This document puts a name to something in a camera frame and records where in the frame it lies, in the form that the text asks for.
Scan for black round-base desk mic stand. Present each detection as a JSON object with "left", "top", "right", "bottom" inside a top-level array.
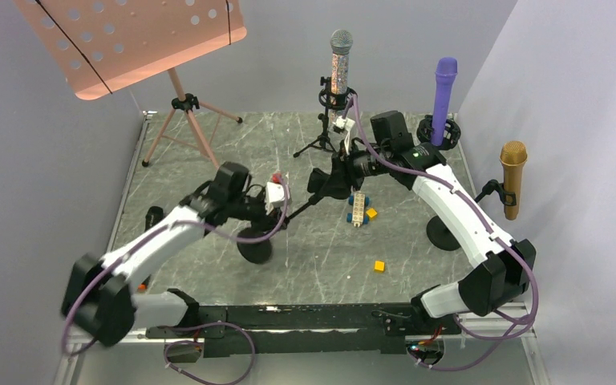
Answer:
[{"left": 237, "top": 171, "right": 339, "bottom": 265}]

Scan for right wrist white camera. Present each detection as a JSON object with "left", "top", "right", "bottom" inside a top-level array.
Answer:
[{"left": 331, "top": 115, "right": 355, "bottom": 134}]

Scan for yellow cube on table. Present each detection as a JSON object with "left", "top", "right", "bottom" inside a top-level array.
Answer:
[{"left": 373, "top": 261, "right": 386, "bottom": 273}]

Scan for wrist white camera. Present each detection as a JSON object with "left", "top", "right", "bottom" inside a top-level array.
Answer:
[
  {"left": 265, "top": 172, "right": 292, "bottom": 213},
  {"left": 331, "top": 115, "right": 355, "bottom": 134}
]

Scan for rhinestone silver microphone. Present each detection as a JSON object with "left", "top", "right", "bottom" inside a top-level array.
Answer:
[{"left": 330, "top": 29, "right": 353, "bottom": 123}]

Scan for gold microphone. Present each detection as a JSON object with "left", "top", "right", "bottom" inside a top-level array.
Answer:
[{"left": 500, "top": 140, "right": 528, "bottom": 221}]

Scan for pink perforated music stand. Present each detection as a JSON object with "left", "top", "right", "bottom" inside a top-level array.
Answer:
[{"left": 15, "top": 0, "right": 247, "bottom": 165}]

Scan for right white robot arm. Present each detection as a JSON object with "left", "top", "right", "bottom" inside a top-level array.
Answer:
[{"left": 307, "top": 110, "right": 536, "bottom": 334}]

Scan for purple microphone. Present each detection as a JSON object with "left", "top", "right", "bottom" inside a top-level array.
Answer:
[{"left": 431, "top": 57, "right": 458, "bottom": 149}]

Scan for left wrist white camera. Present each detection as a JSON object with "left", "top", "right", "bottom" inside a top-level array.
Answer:
[{"left": 265, "top": 172, "right": 292, "bottom": 213}]

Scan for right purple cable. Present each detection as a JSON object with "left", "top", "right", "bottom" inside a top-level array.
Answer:
[{"left": 342, "top": 93, "right": 540, "bottom": 373}]

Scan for black tripod mic stand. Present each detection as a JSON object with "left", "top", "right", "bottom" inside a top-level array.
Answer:
[{"left": 293, "top": 76, "right": 357, "bottom": 158}]

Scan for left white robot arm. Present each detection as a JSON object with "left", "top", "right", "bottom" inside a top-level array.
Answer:
[{"left": 61, "top": 162, "right": 290, "bottom": 349}]

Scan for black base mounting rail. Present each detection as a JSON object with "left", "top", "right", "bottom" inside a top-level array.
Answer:
[{"left": 148, "top": 303, "right": 463, "bottom": 358}]

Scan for black microphone with orange end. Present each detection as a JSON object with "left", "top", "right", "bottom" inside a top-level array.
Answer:
[{"left": 137, "top": 206, "right": 165, "bottom": 293}]

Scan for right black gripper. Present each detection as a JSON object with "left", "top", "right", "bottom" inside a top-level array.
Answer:
[{"left": 320, "top": 139, "right": 392, "bottom": 197}]

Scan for toy brick car blue wheels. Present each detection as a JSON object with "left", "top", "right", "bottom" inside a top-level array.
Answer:
[{"left": 346, "top": 191, "right": 370, "bottom": 228}]

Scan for yellow cube near car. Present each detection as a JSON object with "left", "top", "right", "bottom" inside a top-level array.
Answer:
[{"left": 365, "top": 208, "right": 378, "bottom": 220}]

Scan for purple mic black stand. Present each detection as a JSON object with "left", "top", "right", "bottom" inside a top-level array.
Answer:
[{"left": 416, "top": 114, "right": 461, "bottom": 251}]

